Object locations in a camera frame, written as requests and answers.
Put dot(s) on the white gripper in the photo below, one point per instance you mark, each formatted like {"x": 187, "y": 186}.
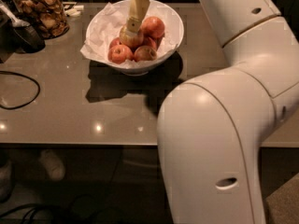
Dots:
{"x": 136, "y": 14}

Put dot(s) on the red apple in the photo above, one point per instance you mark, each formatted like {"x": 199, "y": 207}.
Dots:
{"x": 119, "y": 54}
{"x": 153, "y": 27}
{"x": 148, "y": 41}

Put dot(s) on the green-red top apple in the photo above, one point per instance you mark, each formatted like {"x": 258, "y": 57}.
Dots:
{"x": 130, "y": 39}

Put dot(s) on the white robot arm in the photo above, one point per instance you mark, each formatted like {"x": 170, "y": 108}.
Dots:
{"x": 210, "y": 127}

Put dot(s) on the white ceramic bowl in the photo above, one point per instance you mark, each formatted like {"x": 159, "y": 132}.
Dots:
{"x": 168, "y": 19}

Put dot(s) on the red apple hidden left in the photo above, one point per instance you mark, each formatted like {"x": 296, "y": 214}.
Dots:
{"x": 116, "y": 41}

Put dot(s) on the yellow-red apple front right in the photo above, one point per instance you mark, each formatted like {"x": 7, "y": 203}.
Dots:
{"x": 145, "y": 53}

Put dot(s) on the white crumpled paper liner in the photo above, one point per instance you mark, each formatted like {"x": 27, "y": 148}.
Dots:
{"x": 102, "y": 31}

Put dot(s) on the small white items behind jar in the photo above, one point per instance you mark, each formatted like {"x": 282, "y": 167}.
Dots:
{"x": 72, "y": 10}

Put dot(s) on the glass jar of dried chips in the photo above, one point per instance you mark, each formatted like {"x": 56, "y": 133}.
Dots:
{"x": 47, "y": 16}

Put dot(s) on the black round appliance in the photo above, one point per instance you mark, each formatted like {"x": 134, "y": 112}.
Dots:
{"x": 29, "y": 39}

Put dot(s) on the white plastic scoop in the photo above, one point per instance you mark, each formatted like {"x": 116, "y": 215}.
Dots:
{"x": 15, "y": 21}

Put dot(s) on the white shoe right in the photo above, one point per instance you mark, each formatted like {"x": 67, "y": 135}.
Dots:
{"x": 52, "y": 164}

